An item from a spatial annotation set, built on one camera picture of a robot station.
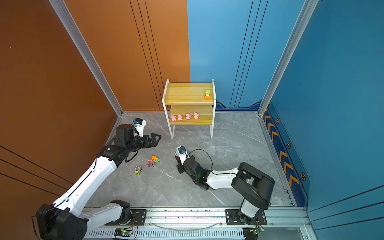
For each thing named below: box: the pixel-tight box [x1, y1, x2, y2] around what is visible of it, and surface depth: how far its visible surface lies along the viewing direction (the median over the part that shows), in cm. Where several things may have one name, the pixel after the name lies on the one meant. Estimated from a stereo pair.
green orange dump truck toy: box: [204, 89, 211, 100], surface depth 83 cm
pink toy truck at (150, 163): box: [146, 160, 155, 167], surface depth 92 cm
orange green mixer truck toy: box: [151, 155, 161, 164], surface depth 93 cm
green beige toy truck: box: [134, 164, 143, 176], surface depth 89 cm
